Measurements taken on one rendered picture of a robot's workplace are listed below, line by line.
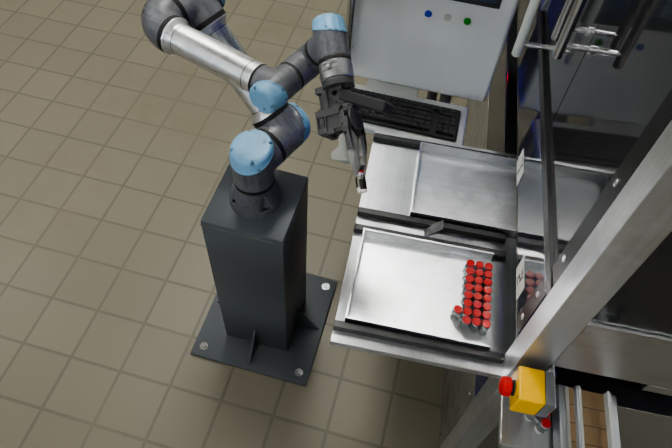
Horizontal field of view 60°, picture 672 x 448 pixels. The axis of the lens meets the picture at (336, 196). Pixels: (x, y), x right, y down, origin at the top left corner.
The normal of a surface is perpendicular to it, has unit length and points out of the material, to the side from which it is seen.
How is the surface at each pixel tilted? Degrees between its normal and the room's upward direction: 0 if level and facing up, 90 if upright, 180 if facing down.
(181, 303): 0
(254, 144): 7
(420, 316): 0
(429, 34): 90
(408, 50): 90
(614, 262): 90
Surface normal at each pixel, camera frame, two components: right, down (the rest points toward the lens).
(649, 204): -0.19, 0.77
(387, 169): 0.05, -0.61
